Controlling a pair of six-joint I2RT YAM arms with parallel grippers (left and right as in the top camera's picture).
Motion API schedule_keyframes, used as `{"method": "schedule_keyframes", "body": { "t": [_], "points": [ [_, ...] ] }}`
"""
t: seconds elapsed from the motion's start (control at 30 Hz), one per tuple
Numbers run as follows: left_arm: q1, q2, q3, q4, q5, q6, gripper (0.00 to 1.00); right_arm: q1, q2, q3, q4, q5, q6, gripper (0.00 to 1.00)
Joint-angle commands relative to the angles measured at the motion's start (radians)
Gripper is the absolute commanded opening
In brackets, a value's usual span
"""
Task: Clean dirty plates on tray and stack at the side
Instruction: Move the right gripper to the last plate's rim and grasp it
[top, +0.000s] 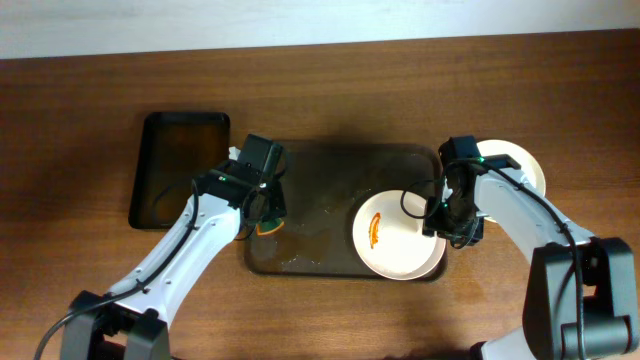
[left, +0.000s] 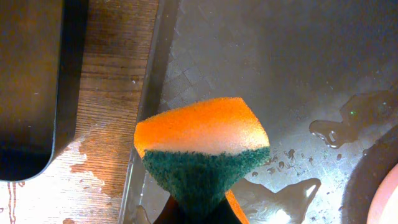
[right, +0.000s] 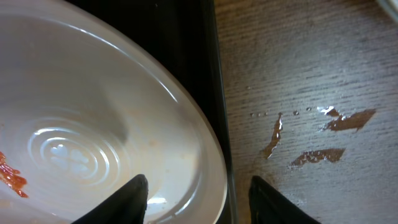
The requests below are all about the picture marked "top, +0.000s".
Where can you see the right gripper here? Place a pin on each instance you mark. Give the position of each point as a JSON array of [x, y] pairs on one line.
[[451, 229]]

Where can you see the small dark water tray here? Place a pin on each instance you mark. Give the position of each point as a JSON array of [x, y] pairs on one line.
[[175, 148]]

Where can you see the white plate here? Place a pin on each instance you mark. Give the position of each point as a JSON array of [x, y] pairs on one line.
[[520, 160], [390, 242]]

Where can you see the orange green scrub sponge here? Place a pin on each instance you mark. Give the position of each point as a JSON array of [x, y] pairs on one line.
[[269, 227]]

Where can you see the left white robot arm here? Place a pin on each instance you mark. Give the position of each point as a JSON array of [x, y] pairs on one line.
[[132, 319]]

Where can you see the large brown serving tray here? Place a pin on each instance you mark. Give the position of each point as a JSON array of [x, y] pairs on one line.
[[324, 185]]

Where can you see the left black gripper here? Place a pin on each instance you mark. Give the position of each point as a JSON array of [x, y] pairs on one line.
[[273, 209]]

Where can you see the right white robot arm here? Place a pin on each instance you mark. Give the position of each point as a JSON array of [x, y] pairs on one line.
[[581, 300]]

